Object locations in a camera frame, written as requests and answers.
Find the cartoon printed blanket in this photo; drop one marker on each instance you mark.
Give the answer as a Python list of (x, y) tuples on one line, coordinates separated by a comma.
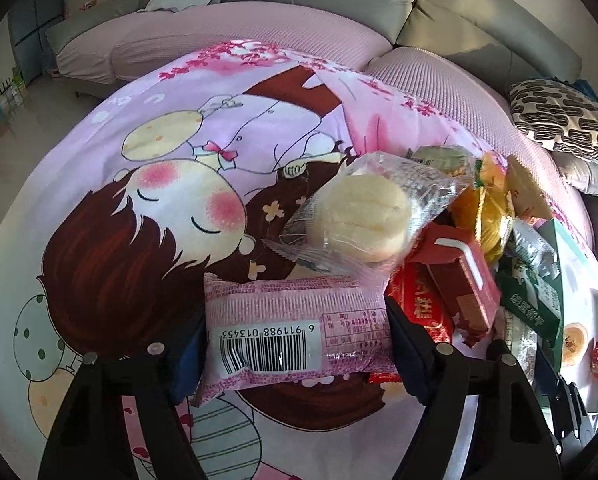
[(129, 210)]

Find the pink snack packet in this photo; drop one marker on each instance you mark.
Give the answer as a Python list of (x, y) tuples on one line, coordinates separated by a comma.
[(279, 310)]

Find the white snack packet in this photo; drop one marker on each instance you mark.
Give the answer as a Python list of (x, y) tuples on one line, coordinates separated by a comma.
[(521, 347)]

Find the blue cloth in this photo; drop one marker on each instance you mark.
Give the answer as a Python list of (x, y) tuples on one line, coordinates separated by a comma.
[(576, 87)]

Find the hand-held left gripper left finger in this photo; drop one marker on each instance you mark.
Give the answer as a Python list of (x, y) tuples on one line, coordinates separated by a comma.
[(188, 370)]

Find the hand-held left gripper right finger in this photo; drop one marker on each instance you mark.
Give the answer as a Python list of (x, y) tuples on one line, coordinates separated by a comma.
[(408, 360)]

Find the green round pastry packet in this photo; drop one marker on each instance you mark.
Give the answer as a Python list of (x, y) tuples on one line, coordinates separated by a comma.
[(441, 160)]

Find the red packet with white stripe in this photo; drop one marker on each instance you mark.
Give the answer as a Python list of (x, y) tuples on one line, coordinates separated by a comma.
[(466, 280)]

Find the white box with teal rim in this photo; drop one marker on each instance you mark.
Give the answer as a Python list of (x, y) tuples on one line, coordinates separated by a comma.
[(586, 290)]

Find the long red snack packet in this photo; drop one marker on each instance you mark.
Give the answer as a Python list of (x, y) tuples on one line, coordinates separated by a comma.
[(421, 310)]

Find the brown patterned pillow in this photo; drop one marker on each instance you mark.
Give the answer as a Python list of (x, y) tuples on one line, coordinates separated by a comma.
[(564, 120)]

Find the grey pillow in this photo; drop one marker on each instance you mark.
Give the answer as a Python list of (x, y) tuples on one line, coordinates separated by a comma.
[(589, 175)]

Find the plant rack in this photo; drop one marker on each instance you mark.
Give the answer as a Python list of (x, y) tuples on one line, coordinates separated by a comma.
[(1, 102)]

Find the orange yellow snack packet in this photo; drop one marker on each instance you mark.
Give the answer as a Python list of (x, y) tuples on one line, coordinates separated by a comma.
[(486, 210)]

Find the brown snack packet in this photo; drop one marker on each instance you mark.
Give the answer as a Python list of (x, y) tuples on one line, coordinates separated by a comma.
[(526, 190)]

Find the dark green snack packet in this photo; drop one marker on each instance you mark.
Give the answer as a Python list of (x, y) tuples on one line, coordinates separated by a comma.
[(531, 305)]

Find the grey blue cabinet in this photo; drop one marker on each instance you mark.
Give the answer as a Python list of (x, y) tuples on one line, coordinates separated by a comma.
[(34, 30)]

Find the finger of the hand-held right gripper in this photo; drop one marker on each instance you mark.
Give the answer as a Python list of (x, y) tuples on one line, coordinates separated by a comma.
[(574, 410)]

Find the clear round pastry packet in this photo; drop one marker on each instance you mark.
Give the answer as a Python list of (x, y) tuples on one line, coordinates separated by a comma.
[(364, 215)]

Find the silver green snack packet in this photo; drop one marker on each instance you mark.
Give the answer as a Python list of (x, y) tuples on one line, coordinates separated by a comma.
[(531, 250)]

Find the pink sofa cover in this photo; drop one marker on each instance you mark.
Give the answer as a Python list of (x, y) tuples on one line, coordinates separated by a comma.
[(259, 30)]

